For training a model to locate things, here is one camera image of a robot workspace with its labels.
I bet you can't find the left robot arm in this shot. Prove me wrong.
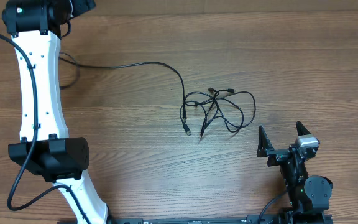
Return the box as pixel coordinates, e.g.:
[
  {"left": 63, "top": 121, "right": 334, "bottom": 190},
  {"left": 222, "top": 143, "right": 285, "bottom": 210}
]
[{"left": 2, "top": 0, "right": 109, "bottom": 223}]

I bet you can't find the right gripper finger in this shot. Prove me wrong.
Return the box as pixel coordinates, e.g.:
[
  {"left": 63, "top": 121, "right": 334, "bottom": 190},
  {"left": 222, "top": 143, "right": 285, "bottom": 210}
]
[
  {"left": 257, "top": 125, "right": 275, "bottom": 157},
  {"left": 296, "top": 121, "right": 311, "bottom": 136}
]

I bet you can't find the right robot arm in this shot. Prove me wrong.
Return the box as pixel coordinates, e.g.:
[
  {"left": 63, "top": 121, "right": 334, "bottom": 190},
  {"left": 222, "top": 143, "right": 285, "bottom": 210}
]
[{"left": 257, "top": 121, "right": 333, "bottom": 223}]

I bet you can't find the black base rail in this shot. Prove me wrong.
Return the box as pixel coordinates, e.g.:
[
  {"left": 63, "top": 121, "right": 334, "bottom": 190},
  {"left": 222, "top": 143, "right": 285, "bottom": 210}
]
[{"left": 107, "top": 215, "right": 285, "bottom": 224}]

